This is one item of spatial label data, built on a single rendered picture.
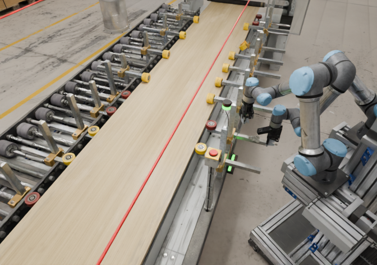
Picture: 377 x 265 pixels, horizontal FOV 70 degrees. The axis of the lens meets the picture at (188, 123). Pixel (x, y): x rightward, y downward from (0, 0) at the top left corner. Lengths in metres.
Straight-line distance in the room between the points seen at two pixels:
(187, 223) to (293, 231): 0.94
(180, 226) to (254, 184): 1.20
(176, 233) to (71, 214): 0.63
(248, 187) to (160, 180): 1.31
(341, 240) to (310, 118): 0.63
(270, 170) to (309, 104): 1.73
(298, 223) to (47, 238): 1.79
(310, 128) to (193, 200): 0.95
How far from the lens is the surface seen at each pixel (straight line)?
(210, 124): 2.01
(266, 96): 1.60
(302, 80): 1.28
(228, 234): 2.52
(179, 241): 1.80
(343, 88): 1.64
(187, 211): 1.89
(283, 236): 2.38
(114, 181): 1.73
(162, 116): 2.09
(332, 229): 1.63
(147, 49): 2.88
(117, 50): 3.23
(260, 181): 2.87
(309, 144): 1.41
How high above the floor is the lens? 2.26
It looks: 42 degrees down
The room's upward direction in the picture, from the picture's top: straight up
